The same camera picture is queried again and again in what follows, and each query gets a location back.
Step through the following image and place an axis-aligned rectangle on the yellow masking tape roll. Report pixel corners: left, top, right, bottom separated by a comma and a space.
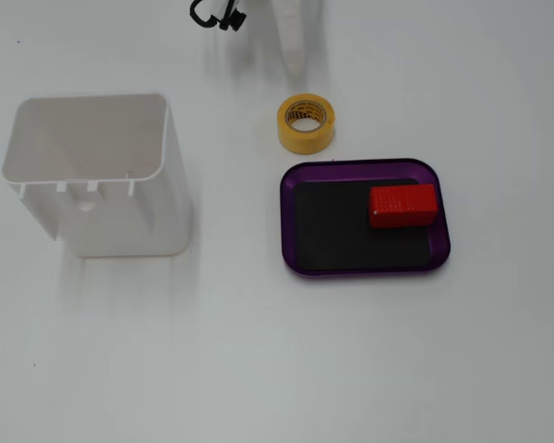
276, 92, 336, 155

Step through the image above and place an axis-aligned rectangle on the purple metal tray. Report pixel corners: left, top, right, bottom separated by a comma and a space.
280, 158, 452, 280

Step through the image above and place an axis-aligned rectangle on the red studded block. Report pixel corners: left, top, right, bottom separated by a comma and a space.
367, 183, 440, 230

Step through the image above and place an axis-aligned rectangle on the white plastic rectangular container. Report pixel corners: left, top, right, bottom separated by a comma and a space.
1, 93, 189, 258

